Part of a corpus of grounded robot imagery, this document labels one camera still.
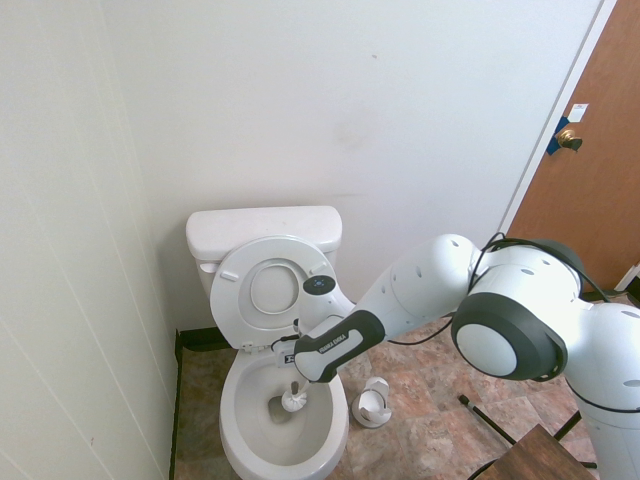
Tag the black camera tripod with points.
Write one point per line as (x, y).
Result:
(487, 420)

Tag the brass door knob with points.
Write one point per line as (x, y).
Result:
(567, 136)

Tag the white toilet brush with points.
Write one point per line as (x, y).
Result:
(294, 401)

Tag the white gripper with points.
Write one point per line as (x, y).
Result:
(286, 356)

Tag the white paper label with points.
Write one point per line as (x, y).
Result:
(578, 113)

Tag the white toilet bowl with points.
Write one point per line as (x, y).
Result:
(300, 450)

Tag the blue tape strip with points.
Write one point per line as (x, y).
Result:
(556, 145)

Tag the brown wooden door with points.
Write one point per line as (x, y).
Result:
(590, 175)

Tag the white toilet seat with lid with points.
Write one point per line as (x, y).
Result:
(235, 305)

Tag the dark wooden table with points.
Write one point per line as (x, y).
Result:
(540, 457)

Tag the white toilet tank lid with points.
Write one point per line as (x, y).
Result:
(260, 227)

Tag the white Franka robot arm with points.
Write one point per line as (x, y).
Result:
(500, 310)

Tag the white toilet brush holder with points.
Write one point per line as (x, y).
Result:
(370, 410)

